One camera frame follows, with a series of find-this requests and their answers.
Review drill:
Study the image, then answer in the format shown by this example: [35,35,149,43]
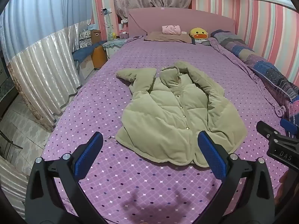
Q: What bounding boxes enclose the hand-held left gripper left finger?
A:
[24,131,108,224]

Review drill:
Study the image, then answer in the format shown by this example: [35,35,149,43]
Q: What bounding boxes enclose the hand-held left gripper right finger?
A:
[197,131,276,224]

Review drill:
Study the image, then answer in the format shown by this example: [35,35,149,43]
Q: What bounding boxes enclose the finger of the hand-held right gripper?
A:
[280,119,299,137]
[256,121,281,143]

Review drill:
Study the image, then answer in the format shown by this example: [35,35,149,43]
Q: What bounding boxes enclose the olive green puffer jacket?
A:
[115,61,248,168]

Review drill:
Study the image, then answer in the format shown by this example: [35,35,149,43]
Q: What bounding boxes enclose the person's right hand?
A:
[275,175,290,204]

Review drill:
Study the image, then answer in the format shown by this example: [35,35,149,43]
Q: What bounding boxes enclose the patchwork quilt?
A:
[210,29,299,122]

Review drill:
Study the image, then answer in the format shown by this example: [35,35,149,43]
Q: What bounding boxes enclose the purple dotted bed sheet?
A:
[41,36,292,224]

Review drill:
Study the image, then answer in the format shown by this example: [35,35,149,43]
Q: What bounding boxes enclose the black metal chair legs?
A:
[0,131,24,159]

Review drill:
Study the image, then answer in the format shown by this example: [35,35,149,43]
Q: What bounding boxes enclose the cream satin curtain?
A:
[0,156,28,217]
[9,20,93,131]

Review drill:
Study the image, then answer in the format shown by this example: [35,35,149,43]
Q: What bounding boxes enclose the orange wooden cabinet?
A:
[92,45,108,70]

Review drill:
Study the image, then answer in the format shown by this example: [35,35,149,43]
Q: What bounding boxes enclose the dark cabinet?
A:
[0,51,19,122]

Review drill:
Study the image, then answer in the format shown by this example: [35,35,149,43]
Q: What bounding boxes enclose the white nightstand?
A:
[103,38,128,57]

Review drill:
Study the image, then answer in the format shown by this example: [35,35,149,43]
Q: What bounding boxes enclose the patterned storage bag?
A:
[78,30,93,48]

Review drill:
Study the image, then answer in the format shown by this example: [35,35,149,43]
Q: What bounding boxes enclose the yellow duck plush toy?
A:
[189,27,212,46]

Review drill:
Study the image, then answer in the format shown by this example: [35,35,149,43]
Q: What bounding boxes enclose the brown cardboard box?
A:
[90,29,101,45]

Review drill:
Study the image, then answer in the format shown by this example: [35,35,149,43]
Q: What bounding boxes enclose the brown pillow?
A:
[144,31,194,43]

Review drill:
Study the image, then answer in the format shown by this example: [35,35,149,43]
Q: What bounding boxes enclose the pink plush pillow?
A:
[162,25,181,35]

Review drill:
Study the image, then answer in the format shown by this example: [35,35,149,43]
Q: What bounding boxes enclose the pink headboard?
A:
[128,8,236,40]

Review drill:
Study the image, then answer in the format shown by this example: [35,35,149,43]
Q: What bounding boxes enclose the blue sheer curtain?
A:
[0,0,94,59]

